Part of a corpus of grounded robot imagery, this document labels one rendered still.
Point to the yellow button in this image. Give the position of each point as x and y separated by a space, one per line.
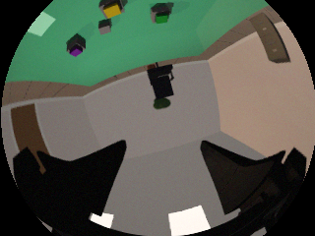
111 8

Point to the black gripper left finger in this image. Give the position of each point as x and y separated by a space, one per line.
89 178

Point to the green button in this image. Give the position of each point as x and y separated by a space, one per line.
159 15

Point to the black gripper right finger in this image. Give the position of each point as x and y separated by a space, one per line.
236 177

